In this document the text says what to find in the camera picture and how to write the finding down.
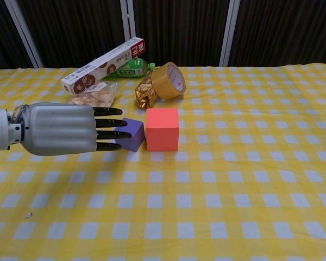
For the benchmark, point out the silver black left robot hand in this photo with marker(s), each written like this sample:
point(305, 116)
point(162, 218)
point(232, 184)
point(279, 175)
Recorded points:
point(59, 127)

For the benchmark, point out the medium purple cube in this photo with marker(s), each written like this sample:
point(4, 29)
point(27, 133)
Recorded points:
point(136, 133)

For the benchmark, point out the yellow checkered tablecloth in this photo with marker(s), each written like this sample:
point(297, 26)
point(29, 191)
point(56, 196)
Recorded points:
point(233, 163)

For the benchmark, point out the clear bag of snacks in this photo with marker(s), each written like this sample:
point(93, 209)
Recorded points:
point(103, 93)

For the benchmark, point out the long white cling wrap box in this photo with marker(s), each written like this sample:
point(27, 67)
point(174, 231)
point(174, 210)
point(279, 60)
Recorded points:
point(97, 68)

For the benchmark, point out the gold foil snack pack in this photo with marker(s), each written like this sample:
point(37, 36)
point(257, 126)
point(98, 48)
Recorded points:
point(145, 93)

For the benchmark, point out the small paper scrap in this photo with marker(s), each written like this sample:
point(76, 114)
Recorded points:
point(27, 216)

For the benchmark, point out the green plastic bottle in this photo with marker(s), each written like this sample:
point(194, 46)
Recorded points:
point(135, 66)

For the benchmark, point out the large red cube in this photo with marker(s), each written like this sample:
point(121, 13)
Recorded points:
point(162, 133)

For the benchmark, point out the brown packing tape roll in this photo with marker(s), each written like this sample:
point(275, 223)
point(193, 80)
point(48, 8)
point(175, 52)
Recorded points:
point(165, 84)

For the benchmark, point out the white frame post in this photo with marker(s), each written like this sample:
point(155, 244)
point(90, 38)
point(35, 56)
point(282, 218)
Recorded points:
point(228, 35)
point(24, 32)
point(126, 16)

